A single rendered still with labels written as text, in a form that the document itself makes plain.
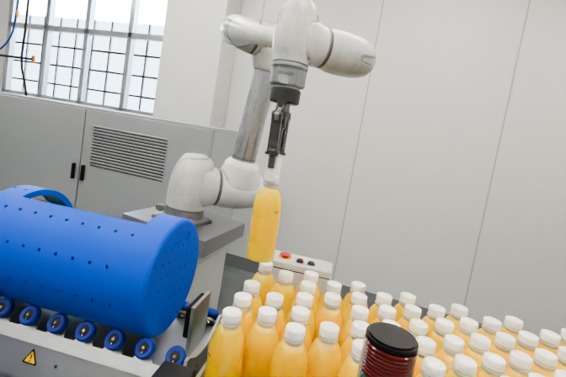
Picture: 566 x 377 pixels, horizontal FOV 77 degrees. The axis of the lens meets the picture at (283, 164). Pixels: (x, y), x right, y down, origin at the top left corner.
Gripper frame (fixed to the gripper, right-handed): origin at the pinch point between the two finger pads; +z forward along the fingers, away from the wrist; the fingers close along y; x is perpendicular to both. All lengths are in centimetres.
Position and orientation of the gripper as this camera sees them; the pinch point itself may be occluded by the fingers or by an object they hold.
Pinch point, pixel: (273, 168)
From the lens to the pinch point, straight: 90.9
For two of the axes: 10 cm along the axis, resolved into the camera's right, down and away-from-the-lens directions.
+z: -1.6, 9.8, 0.9
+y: -1.8, 0.6, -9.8
